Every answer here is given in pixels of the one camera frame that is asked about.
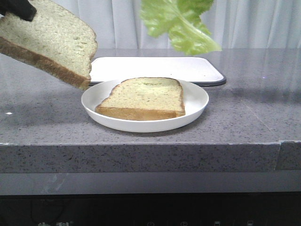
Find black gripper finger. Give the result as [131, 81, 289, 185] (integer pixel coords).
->
[0, 0, 37, 22]

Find white round plate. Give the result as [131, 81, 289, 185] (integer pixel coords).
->
[81, 79, 209, 133]

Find bread slice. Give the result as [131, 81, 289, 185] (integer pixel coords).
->
[0, 0, 98, 90]
[95, 77, 186, 121]

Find green lettuce leaf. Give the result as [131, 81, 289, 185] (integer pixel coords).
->
[140, 0, 222, 55]

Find white curtain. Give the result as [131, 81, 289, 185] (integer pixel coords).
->
[58, 0, 301, 49]

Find white cutting board grey rim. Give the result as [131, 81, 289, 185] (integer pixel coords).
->
[90, 56, 226, 86]

